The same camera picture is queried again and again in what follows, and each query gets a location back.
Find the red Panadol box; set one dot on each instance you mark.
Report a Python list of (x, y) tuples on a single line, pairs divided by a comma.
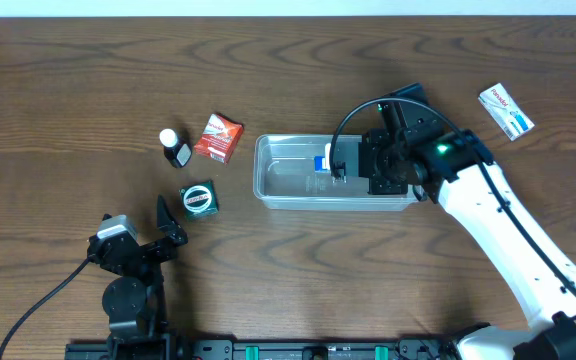
[(219, 138)]

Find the dark medicine bottle white cap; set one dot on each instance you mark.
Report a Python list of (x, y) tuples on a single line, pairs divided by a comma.
[(176, 150)]

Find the white Panadol box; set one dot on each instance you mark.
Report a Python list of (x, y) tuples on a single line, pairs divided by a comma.
[(505, 111)]

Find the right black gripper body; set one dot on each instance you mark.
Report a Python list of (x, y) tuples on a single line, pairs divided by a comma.
[(347, 161)]

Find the green round-logo box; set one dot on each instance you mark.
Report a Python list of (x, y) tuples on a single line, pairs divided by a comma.
[(199, 200)]

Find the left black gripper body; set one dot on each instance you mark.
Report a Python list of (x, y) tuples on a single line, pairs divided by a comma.
[(149, 248)]

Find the clear plastic container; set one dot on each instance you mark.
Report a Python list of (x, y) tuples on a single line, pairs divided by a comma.
[(284, 179)]

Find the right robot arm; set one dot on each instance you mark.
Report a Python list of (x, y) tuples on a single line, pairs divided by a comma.
[(457, 172)]

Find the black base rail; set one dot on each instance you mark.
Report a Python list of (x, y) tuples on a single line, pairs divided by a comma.
[(404, 349)]

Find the blue KoolFever box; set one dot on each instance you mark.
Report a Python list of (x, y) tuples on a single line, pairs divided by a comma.
[(322, 162)]

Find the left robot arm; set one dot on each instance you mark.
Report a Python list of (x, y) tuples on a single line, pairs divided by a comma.
[(135, 301)]

